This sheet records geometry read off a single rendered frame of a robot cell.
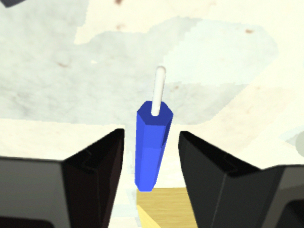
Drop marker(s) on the white cylinder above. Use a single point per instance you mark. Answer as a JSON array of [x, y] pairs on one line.
[[300, 144]]

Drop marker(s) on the blue stylus with white tip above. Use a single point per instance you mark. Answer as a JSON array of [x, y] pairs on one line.
[[153, 124]]

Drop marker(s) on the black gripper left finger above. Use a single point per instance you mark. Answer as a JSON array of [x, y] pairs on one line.
[[78, 192]]

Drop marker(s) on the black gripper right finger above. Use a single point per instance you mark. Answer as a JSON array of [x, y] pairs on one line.
[[227, 192]]

